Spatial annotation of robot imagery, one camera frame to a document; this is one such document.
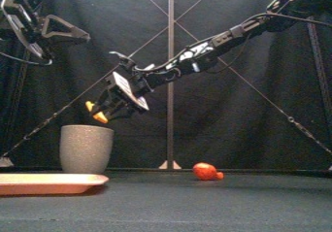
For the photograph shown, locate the yellow toy fries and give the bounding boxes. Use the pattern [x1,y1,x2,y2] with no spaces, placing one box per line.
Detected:
[84,100,111,125]

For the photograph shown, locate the grey speckled cup bowl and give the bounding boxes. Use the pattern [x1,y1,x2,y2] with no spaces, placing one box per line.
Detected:
[59,124,116,175]

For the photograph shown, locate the red toy chicken drumstick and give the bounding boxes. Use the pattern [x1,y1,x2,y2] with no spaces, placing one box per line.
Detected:
[192,162,225,182]

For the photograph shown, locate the pink flat tray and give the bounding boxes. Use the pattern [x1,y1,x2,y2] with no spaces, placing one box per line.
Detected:
[0,173,111,197]

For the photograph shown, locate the diagonal brace wire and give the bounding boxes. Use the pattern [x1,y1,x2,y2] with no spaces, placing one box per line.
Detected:
[129,0,332,155]
[0,0,223,159]

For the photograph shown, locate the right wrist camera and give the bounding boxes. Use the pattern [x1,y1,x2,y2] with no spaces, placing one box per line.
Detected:
[108,50,139,74]

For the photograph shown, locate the vertical metal frame pole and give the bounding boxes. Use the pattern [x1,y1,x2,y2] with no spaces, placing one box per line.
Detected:
[165,0,176,171]

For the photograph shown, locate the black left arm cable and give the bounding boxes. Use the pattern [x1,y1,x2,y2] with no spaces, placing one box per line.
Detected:
[0,50,55,67]

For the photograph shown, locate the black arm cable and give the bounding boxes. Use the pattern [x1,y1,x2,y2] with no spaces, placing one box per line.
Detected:
[0,50,55,67]
[203,12,332,75]

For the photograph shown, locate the metal pole foot bracket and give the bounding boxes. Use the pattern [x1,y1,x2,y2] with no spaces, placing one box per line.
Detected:
[159,159,183,171]

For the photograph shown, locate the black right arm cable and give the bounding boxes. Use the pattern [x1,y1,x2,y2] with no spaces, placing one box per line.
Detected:
[203,12,332,75]

